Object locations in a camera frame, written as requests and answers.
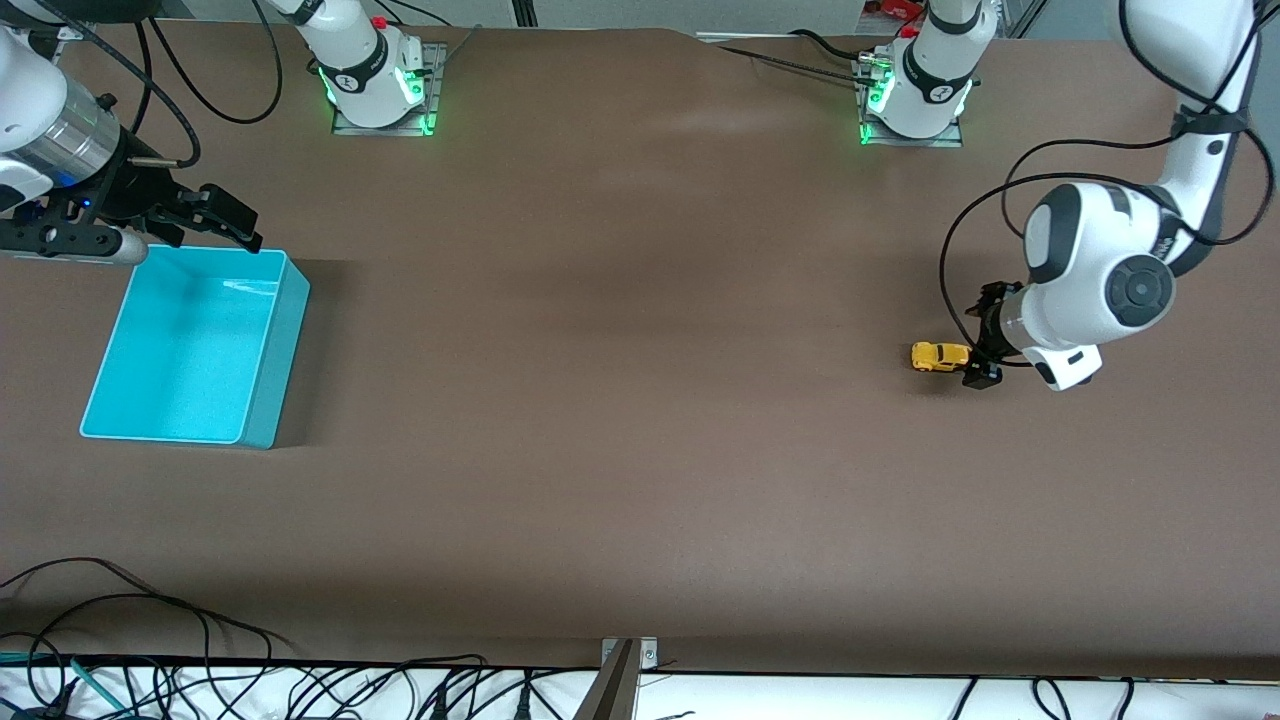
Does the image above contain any teal floor cable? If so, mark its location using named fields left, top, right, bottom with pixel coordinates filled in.
left=0, top=650, right=133, bottom=713

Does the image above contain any black looping right arm cable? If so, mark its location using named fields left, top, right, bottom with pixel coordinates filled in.
left=148, top=0, right=285, bottom=127

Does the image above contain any long black base cable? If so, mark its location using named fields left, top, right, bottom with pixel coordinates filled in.
left=715, top=44, right=871, bottom=89

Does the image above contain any teal plastic bin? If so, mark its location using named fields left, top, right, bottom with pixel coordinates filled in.
left=79, top=245, right=311, bottom=450

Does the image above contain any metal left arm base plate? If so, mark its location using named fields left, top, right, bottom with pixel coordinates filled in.
left=855, top=55, right=967, bottom=149

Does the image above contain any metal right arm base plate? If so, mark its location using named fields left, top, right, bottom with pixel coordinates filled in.
left=332, top=42, right=447, bottom=138

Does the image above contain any short black base cable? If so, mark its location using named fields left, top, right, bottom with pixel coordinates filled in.
left=790, top=28, right=881, bottom=63

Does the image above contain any small metal table bracket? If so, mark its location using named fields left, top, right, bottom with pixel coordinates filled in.
left=600, top=637, right=660, bottom=673

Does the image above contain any yellow beetle toy car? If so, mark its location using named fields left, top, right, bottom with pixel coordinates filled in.
left=911, top=342, right=973, bottom=373

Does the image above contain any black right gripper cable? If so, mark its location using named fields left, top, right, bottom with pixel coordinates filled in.
left=40, top=15, right=202, bottom=169

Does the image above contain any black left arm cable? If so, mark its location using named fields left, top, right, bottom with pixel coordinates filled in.
left=938, top=0, right=1279, bottom=369

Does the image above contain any thin black looping floor cable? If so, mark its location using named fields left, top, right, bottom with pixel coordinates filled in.
left=0, top=557, right=296, bottom=666

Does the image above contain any dark metal strut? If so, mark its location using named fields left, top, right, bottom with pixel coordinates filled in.
left=576, top=640, right=641, bottom=720

